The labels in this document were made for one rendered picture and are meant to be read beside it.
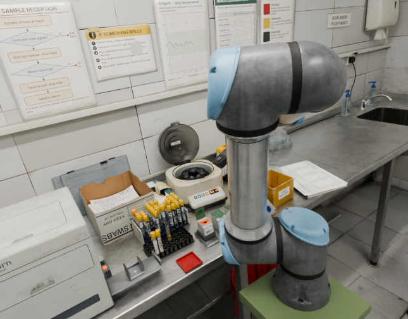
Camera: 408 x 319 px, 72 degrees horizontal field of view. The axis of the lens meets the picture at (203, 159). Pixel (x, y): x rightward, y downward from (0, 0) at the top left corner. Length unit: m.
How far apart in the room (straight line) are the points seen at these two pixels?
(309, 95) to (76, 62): 1.04
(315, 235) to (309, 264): 0.08
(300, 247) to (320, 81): 0.41
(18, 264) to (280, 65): 0.70
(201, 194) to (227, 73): 0.88
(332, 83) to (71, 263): 0.71
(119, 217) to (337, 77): 0.91
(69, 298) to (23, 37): 0.92
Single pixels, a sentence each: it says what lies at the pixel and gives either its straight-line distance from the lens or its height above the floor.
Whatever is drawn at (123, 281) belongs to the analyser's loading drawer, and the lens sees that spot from 0.96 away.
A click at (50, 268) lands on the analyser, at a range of 0.82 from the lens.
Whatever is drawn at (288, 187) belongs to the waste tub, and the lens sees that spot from 1.25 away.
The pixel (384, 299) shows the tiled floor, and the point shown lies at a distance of 2.18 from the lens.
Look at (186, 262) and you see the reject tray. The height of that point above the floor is 0.88.
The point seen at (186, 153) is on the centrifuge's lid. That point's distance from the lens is 1.50.
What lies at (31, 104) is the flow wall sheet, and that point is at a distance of 1.32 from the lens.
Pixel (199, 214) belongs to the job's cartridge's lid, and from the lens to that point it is 1.06.
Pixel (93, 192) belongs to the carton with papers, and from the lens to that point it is 1.38.
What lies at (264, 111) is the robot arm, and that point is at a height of 1.44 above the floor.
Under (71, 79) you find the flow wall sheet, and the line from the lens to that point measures 1.32.
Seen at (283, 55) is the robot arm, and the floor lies 1.53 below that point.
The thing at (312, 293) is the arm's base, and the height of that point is 0.96.
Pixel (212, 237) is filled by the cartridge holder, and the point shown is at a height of 0.89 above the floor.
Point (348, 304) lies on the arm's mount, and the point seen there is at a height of 0.90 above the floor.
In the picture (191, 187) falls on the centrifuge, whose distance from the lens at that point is 1.24.
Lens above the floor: 1.56
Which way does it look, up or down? 23 degrees down
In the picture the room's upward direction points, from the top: 7 degrees counter-clockwise
